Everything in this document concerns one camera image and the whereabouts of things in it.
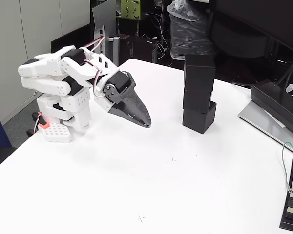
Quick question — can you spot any green cable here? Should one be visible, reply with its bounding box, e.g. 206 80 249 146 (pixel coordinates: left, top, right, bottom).
281 141 293 193

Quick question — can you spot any black rectangular box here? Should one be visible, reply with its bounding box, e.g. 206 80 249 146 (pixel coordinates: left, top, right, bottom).
250 79 293 138

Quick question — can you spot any pink white arm cable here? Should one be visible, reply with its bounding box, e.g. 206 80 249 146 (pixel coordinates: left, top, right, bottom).
84 35 105 97

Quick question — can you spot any orange black table clamp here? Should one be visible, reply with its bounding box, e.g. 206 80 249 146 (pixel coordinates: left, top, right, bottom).
26 111 50 137

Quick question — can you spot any grey metal cabinet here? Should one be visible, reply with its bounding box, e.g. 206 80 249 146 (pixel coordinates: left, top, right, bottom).
0 0 91 125

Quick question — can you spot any black monitor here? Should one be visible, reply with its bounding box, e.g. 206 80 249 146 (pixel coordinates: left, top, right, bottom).
211 0 293 56

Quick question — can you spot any black office chair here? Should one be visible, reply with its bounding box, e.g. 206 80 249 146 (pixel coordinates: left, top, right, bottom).
213 12 274 59

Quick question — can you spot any black cube block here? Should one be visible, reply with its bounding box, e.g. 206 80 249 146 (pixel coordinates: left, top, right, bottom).
184 54 216 93
182 89 212 114
182 101 217 134

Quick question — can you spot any yellow-green perforated panel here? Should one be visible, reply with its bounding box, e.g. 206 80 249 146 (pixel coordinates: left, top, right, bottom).
116 0 143 20

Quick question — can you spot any black flat panel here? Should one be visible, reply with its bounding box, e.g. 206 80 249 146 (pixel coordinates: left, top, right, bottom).
50 24 91 53

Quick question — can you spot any silver monitor stand base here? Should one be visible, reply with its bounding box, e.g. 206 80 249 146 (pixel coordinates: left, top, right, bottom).
238 99 293 156

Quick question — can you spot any silver post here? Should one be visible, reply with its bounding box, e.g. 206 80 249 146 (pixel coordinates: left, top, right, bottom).
112 36 121 68

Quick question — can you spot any black device with labels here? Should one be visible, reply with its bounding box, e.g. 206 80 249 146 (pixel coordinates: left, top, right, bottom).
279 158 293 233

